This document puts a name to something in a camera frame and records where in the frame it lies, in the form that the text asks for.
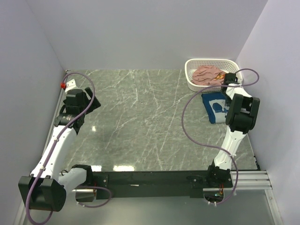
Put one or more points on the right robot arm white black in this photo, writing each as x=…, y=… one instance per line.
x=240, y=119

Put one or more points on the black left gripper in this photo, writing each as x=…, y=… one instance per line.
x=94, y=104

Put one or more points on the pink t-shirt in basket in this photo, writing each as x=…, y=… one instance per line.
x=208, y=76

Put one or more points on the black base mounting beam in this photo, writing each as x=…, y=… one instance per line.
x=131, y=184

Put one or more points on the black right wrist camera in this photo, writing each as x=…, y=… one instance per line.
x=230, y=78

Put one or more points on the blue printed t-shirt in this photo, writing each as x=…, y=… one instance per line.
x=215, y=106

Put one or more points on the aluminium rail at table edge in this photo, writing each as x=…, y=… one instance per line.
x=52, y=122

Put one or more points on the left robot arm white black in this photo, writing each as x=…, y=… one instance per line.
x=43, y=189

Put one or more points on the white perforated plastic basket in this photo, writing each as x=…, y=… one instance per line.
x=192, y=65

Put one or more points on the aluminium front frame rail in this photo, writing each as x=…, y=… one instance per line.
x=259, y=180

